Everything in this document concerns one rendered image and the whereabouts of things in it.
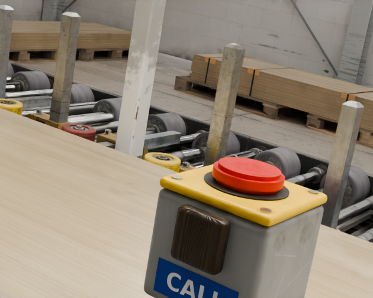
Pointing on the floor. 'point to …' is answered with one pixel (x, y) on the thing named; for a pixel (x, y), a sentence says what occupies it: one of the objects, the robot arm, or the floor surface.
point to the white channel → (140, 76)
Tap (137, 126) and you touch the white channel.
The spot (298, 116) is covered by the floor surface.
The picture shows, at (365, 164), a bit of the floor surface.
